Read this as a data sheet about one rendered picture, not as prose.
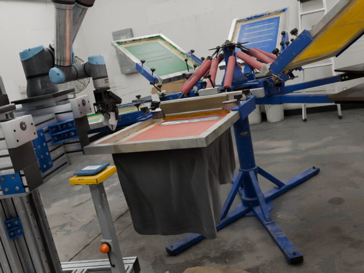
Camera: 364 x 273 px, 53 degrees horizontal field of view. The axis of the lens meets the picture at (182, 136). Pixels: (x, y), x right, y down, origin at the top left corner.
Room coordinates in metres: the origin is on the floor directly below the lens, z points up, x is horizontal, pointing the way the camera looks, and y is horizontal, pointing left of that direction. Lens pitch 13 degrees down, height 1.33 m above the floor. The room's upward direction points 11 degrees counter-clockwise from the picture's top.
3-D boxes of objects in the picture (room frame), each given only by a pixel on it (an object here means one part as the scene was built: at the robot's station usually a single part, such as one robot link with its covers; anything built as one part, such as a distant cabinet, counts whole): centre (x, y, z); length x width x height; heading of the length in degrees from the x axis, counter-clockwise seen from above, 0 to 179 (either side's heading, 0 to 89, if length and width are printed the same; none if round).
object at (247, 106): (1.89, -0.35, 0.98); 0.30 x 0.05 x 0.07; 154
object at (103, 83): (1.76, 0.32, 1.26); 0.08 x 0.08 x 0.05
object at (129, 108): (2.69, 0.44, 1.05); 1.08 x 0.61 x 0.23; 94
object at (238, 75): (2.74, -0.47, 0.67); 0.39 x 0.39 x 1.35
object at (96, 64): (1.77, 0.33, 1.33); 0.09 x 0.08 x 0.11; 54
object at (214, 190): (1.66, -0.16, 0.74); 0.46 x 0.04 x 0.42; 154
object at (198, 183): (1.54, 0.13, 0.74); 0.45 x 0.03 x 0.43; 64
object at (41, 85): (1.82, 0.63, 1.31); 0.15 x 0.15 x 0.10
